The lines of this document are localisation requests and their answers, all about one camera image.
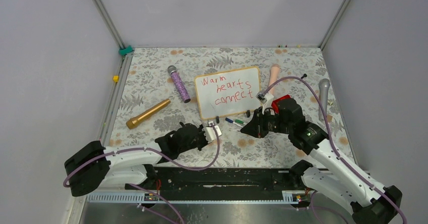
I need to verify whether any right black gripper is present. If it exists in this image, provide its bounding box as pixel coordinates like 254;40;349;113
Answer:
241;106;292;139

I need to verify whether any yellow framed whiteboard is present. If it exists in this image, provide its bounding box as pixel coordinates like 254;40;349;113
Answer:
194;67;261;120

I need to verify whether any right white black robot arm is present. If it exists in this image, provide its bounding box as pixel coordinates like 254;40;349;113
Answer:
241;98;402;223

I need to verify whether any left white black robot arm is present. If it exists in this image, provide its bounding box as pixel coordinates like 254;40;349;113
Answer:
63;123;222;197

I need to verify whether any green whiteboard marker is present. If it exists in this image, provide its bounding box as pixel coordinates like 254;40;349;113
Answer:
235;119;246;125

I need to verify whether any blue whiteboard marker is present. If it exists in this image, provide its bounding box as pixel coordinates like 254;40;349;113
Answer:
225;118;244;128

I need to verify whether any red small box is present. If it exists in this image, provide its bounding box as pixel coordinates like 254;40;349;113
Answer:
271;94;291;114

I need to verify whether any floral table mat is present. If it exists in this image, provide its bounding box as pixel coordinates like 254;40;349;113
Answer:
103;46;355;170

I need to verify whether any pink cylinder microphone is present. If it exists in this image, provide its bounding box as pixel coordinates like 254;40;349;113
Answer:
268;64;281;94

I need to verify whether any gold microphone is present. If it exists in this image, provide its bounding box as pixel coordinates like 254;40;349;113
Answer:
126;99;171;129

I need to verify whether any purple glitter microphone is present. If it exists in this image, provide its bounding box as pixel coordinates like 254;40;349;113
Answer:
167;65;191;103

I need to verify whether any small wooden cube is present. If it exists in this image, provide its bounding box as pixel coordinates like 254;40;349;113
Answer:
327;115;333;123

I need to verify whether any silver microphone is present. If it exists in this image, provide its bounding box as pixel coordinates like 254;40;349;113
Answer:
318;78;331;121

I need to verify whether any yellow small cube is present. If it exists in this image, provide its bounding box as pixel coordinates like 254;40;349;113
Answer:
113;75;119;83

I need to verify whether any teal corner clamp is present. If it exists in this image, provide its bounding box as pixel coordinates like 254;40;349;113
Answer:
119;46;134;56

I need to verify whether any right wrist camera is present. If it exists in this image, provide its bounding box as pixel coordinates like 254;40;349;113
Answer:
256;91;274;114

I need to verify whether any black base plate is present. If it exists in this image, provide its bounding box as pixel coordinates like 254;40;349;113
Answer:
139;167;311;201

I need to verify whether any white slotted cable duct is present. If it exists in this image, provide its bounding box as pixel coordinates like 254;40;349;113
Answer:
86;191;302;205

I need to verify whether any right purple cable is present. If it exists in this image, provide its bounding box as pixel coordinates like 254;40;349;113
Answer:
262;76;408;224

